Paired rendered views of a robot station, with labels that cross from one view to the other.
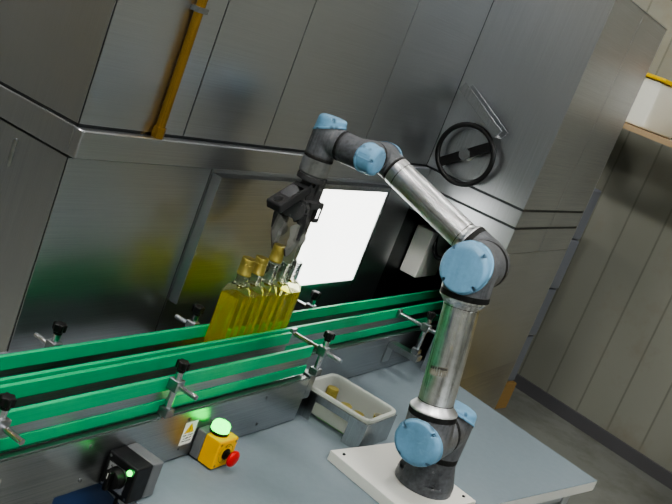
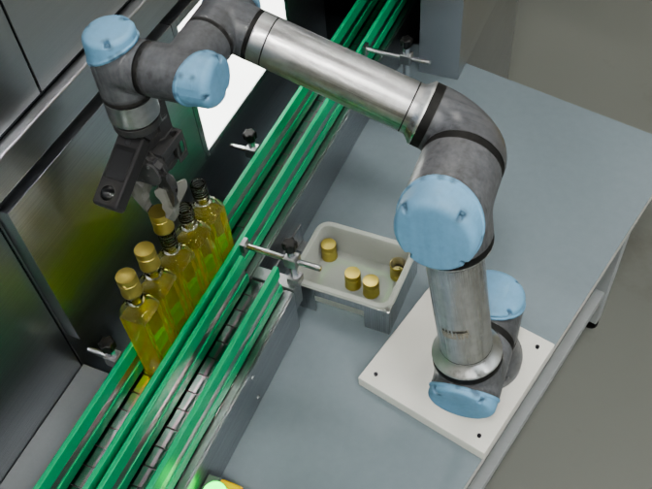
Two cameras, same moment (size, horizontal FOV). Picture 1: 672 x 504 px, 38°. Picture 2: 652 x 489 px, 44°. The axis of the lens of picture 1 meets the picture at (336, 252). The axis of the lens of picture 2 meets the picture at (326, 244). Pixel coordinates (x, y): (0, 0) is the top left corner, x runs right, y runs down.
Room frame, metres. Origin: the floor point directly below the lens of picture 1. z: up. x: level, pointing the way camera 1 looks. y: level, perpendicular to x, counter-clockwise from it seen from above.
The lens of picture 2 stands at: (1.47, -0.15, 2.16)
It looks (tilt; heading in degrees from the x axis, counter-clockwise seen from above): 51 degrees down; 1
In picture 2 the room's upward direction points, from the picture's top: 6 degrees counter-clockwise
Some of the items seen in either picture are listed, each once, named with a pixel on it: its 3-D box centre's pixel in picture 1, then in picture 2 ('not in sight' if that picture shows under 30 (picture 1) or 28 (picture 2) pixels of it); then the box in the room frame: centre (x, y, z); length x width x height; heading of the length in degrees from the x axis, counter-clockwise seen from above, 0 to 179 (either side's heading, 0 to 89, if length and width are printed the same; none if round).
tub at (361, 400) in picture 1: (346, 409); (354, 275); (2.49, -0.18, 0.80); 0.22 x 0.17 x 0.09; 63
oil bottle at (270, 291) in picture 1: (253, 318); (184, 284); (2.36, 0.13, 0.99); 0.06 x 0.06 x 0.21; 62
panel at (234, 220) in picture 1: (293, 236); (179, 103); (2.67, 0.13, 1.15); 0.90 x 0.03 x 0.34; 153
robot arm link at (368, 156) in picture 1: (362, 154); (188, 67); (2.35, 0.03, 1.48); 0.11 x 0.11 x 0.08; 65
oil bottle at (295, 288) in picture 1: (277, 314); (212, 238); (2.46, 0.08, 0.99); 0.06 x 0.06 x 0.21; 63
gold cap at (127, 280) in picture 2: (246, 266); (128, 283); (2.26, 0.19, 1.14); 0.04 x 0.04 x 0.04
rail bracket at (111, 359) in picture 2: (184, 326); (106, 358); (2.24, 0.28, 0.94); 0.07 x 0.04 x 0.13; 63
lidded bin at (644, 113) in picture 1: (631, 96); not in sight; (5.48, -1.19, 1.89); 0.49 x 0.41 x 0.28; 50
